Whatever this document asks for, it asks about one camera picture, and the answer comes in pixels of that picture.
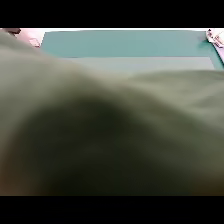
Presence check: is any green T-shirt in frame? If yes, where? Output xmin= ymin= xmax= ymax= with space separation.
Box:
xmin=0 ymin=29 xmax=224 ymax=197

